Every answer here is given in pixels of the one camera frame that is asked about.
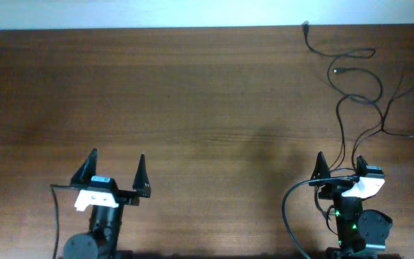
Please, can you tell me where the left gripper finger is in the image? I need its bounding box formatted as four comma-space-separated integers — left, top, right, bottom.
132, 153, 152, 198
70, 148, 98, 186

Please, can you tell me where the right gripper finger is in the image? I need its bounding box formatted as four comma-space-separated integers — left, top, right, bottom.
309, 151, 331, 186
356, 155, 368, 176

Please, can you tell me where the thin black USB cable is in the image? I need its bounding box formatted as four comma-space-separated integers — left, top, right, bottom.
301, 20, 386, 173

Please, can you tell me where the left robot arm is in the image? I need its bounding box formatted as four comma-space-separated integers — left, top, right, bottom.
63, 148, 152, 259

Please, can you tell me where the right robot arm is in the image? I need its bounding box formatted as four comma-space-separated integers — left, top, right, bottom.
310, 152, 393, 259

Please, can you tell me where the right camera cable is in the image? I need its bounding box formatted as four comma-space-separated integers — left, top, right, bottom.
281, 175, 359, 259

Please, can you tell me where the camera cable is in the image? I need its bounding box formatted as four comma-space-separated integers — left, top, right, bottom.
50, 183, 86, 259
281, 175, 359, 259

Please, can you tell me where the left camera cable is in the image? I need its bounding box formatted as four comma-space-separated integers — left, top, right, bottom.
50, 183, 86, 259

